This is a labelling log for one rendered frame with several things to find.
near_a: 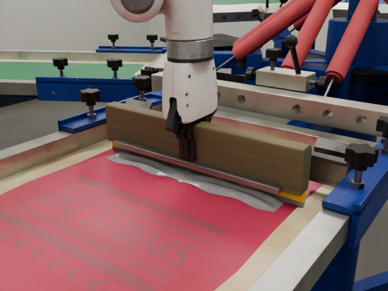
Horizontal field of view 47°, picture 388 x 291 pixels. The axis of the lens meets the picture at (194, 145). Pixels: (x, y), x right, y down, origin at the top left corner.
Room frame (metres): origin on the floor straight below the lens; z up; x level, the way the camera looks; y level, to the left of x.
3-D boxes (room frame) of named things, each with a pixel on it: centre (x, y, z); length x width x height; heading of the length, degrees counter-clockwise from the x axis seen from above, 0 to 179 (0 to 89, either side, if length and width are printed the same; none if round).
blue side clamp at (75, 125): (0.96, 0.17, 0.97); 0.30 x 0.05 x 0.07; 144
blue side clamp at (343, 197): (0.63, -0.28, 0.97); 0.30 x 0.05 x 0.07; 144
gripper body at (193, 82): (0.71, 0.00, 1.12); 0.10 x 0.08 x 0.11; 144
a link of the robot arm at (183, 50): (0.72, 0.00, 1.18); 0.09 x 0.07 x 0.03; 144
